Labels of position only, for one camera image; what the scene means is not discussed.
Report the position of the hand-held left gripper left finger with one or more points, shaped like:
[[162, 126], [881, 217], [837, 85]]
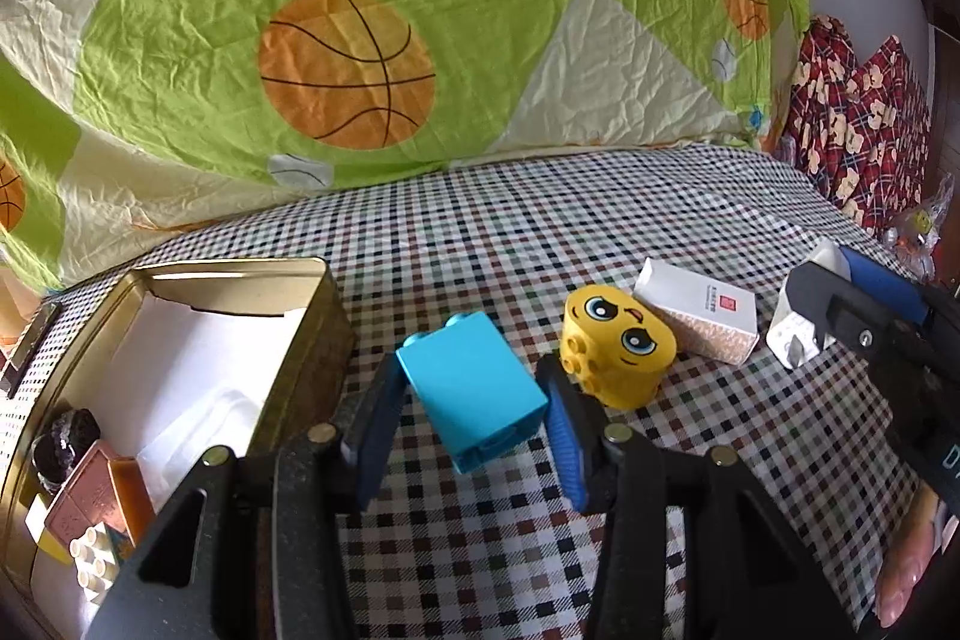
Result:
[[375, 430]]

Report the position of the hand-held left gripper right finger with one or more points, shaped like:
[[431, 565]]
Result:
[[570, 445]]

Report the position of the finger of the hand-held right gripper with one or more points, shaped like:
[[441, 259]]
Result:
[[885, 287], [832, 302]]

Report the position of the white charger plug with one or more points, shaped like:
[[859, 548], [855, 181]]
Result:
[[795, 340]]

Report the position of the gold metal tin box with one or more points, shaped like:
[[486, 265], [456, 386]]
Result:
[[315, 347]]

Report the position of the yellow face toy block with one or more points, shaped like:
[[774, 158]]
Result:
[[615, 347]]

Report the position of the blue toy block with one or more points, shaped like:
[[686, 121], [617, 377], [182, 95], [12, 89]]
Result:
[[472, 385]]

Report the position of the long brown box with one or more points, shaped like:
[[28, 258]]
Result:
[[90, 497]]

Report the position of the white moon print block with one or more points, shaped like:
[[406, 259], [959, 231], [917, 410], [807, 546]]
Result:
[[94, 561]]

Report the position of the plain yellow toy block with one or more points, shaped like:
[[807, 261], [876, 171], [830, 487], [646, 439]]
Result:
[[51, 546]]

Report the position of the person's right hand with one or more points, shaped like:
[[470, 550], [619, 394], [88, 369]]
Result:
[[911, 565]]

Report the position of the plastic bag with yellow toy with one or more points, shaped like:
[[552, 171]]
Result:
[[919, 224]]

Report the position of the small white carton box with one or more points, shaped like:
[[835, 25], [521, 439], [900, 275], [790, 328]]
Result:
[[697, 310]]

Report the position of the red plaid bear-print cloth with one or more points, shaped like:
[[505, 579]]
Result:
[[862, 123]]

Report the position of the brown wooden door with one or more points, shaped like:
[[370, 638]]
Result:
[[941, 108]]

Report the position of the white paper liner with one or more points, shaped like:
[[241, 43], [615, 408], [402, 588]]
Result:
[[187, 370]]

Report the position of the checkered tablecloth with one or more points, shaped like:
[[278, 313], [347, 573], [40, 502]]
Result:
[[487, 250]]

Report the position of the black and white figurine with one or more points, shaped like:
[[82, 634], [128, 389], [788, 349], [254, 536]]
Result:
[[67, 441]]

